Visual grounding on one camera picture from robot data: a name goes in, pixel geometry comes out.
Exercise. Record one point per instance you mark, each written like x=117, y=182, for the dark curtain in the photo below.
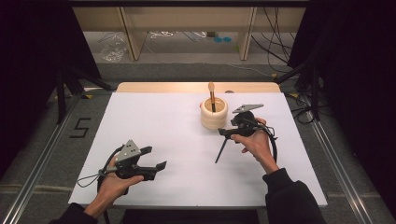
x=28, y=77
x=358, y=77

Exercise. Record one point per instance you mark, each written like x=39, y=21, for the black tripod stand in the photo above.
x=67, y=87
x=306, y=84

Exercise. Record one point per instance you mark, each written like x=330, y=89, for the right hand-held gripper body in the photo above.
x=243, y=121

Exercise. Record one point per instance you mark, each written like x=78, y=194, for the clear plastic bag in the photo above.
x=113, y=49

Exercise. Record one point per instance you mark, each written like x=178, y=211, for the light wooden shelf unit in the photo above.
x=186, y=18

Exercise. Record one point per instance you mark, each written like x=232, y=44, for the person's right hand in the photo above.
x=258, y=144

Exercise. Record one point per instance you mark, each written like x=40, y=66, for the cream ringed brush holder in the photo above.
x=211, y=119

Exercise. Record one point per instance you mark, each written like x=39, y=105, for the blue disc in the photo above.
x=227, y=39
x=218, y=39

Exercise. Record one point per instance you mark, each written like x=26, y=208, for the small green box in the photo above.
x=211, y=33

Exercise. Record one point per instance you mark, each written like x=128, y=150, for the person's left hand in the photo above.
x=113, y=188

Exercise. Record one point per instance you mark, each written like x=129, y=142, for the large round makeup brush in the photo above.
x=212, y=96

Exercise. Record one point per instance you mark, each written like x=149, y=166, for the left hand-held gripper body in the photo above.
x=128, y=155

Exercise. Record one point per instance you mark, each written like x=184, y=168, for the metal floor rail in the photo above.
x=37, y=174
x=339, y=174

